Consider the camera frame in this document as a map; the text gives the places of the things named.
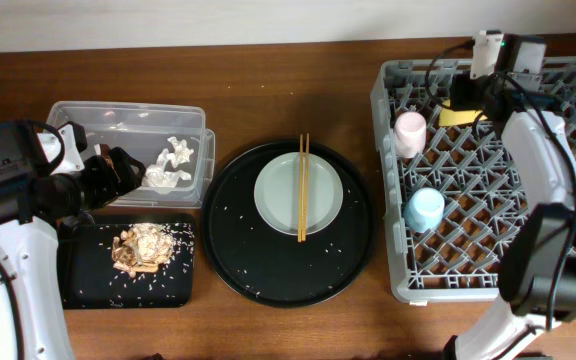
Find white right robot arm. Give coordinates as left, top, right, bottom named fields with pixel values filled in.
left=442, top=30, right=576, bottom=359

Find grey plastic dishwasher rack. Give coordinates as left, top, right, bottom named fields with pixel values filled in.
left=370, top=55, right=576, bottom=305

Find white round plate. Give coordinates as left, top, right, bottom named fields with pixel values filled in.
left=254, top=152, right=343, bottom=235

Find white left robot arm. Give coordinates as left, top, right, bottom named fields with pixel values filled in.
left=0, top=120, right=146, bottom=359

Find light blue plastic cup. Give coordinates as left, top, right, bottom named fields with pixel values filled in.
left=403, top=188, right=445, bottom=233

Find black rectangular tray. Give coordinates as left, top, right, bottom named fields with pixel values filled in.
left=57, top=213, right=196, bottom=309

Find clear plastic waste bin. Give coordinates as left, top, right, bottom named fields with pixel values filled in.
left=47, top=101, right=216, bottom=209

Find pink plastic cup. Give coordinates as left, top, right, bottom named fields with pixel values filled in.
left=393, top=112, right=427, bottom=159

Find rice and peanut food scraps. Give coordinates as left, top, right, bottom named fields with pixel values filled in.
left=111, top=223, right=176, bottom=278

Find wooden chopstick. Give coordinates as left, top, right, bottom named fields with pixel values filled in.
left=301, top=133, right=310, bottom=243
left=297, top=134, right=304, bottom=243

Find crumpled white tissue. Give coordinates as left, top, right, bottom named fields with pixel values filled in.
left=142, top=137, right=194, bottom=188

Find yellow bowl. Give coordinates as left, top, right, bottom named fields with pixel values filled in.
left=436, top=100, right=487, bottom=127

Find round black serving tray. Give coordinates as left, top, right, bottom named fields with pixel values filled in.
left=202, top=140, right=377, bottom=308

